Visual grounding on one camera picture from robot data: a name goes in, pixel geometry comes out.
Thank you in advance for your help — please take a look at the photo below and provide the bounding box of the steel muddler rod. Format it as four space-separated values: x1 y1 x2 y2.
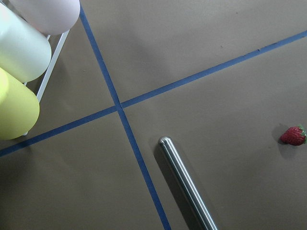
158 136 218 230

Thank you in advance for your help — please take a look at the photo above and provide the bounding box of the red strawberry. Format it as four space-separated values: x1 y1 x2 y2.
279 126 307 146

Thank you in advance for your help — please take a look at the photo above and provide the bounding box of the white cup rack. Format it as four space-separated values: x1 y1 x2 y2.
23 30 71 136

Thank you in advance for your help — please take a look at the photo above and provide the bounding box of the yellow cup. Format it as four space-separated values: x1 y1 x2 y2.
0 69 40 140

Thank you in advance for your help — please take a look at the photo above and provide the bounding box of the pink cup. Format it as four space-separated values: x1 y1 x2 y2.
10 0 80 35

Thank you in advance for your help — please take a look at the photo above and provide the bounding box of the pale green cup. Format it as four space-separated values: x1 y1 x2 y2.
0 4 52 83

